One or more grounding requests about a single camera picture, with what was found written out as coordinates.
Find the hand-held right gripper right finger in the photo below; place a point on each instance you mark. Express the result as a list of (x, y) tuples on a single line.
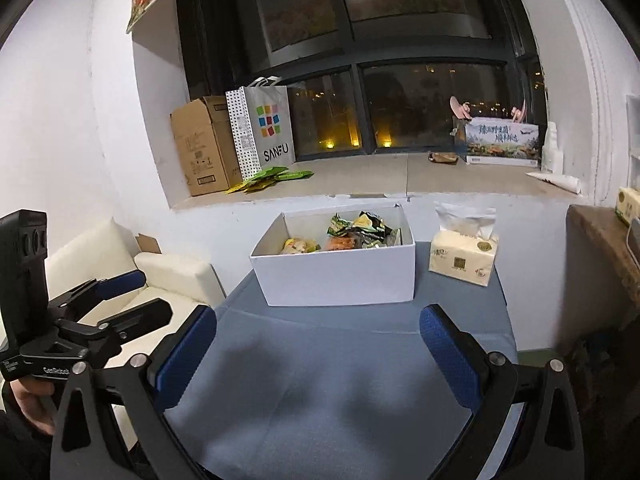
[(450, 350)]

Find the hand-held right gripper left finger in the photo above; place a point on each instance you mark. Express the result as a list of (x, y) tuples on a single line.
[(186, 355)]

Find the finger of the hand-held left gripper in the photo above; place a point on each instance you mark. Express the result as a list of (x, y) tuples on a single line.
[(142, 317), (120, 281)]

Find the white cardboard box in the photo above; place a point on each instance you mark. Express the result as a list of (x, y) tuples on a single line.
[(340, 275)]

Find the person's left forearm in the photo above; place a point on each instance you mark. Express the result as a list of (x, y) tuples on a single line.
[(20, 455)]

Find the person's left hand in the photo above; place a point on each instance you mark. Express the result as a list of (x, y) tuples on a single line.
[(27, 402)]

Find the white armchair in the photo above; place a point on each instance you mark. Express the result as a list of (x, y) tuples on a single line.
[(100, 255)]

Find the cardboard flap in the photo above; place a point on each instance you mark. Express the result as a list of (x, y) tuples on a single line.
[(149, 245)]

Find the large beige tissue pack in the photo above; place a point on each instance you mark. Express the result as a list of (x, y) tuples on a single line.
[(462, 255)]

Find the blue tablecloth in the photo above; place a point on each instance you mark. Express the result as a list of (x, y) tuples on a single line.
[(320, 390)]

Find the snack packets in box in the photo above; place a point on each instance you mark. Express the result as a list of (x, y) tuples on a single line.
[(375, 230)]

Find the orange snack packet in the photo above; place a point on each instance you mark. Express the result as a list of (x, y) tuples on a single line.
[(342, 243)]

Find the brown cardboard box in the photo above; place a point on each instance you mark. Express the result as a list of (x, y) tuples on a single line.
[(202, 150)]

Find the black yellow snack packet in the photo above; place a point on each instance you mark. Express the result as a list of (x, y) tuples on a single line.
[(342, 224)]

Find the pile of green sachets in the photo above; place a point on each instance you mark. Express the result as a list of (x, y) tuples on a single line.
[(270, 179)]

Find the wooden side table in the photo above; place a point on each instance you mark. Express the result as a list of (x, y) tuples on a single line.
[(600, 240)]

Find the brown packet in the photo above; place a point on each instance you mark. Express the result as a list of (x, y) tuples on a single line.
[(444, 157)]

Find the white paper roll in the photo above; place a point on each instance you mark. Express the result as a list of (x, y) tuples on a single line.
[(555, 181)]

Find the printed landscape box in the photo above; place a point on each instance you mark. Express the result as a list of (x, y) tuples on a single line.
[(500, 142)]

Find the white shopping bag coloured squares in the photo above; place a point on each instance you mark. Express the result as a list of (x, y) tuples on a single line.
[(267, 125)]

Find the white plastic bottle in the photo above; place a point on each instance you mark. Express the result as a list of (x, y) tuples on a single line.
[(552, 150)]

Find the pink plastic object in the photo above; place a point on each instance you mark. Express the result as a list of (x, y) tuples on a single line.
[(520, 111), (460, 107)]

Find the black window frame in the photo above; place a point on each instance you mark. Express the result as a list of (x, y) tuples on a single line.
[(350, 60)]

